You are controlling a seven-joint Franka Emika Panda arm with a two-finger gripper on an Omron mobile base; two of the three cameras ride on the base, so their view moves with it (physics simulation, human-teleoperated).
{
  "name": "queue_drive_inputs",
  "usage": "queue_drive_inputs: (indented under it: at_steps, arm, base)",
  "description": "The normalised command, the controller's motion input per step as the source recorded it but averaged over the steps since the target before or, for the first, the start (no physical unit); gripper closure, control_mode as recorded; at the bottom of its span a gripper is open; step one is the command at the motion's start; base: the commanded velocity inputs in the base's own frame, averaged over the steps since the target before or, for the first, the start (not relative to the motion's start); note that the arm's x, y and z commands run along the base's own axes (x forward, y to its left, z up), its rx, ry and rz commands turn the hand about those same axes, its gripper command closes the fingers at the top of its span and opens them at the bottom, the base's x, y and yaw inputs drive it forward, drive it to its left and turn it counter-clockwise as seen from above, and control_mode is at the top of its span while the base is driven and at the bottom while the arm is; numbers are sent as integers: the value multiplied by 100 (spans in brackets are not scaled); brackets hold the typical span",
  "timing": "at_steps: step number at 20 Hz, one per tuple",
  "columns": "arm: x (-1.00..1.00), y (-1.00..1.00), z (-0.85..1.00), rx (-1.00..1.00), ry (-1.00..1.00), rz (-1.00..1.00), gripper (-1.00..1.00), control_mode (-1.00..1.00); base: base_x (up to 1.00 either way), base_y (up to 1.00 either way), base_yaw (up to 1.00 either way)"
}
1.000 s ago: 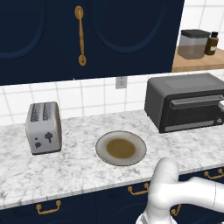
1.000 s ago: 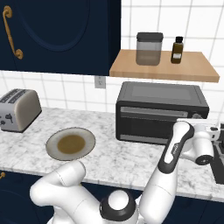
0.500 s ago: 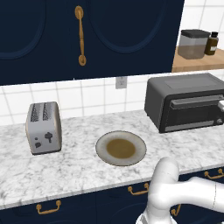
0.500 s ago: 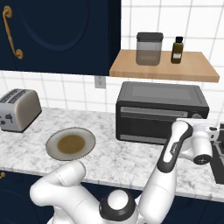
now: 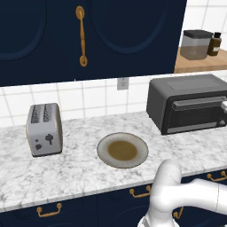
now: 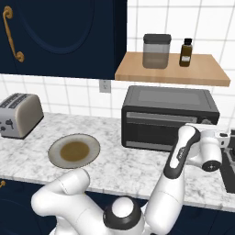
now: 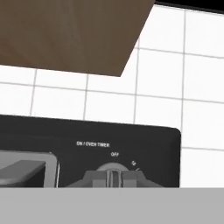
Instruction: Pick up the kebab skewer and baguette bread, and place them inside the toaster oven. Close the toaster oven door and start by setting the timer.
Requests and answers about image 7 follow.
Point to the brown wooden wall cupboard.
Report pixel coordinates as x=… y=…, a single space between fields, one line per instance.
x=70 y=32

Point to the grey-framed toaster oven door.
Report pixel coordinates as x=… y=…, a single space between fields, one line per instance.
x=52 y=169

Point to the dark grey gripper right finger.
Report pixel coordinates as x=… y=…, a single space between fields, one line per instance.
x=129 y=179

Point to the black toaster oven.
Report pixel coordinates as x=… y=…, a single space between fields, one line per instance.
x=87 y=134

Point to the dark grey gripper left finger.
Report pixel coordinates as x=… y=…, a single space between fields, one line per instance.
x=97 y=179

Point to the grey toaster oven timer knob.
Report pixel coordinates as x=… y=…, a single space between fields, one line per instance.
x=115 y=178

